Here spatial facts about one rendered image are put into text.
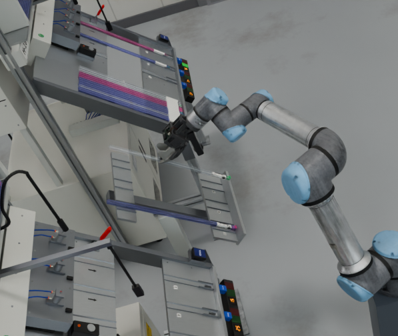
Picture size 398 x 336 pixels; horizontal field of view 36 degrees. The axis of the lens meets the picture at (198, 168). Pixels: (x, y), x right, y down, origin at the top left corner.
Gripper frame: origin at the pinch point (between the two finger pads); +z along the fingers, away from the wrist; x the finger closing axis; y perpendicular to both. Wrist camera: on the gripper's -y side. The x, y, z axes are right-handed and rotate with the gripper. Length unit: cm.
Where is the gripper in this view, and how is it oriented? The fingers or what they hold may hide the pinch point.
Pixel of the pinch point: (163, 159)
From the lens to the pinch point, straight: 227.7
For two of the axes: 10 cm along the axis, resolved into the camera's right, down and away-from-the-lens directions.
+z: -6.5, 6.3, 4.3
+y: -7.5, -4.0, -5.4
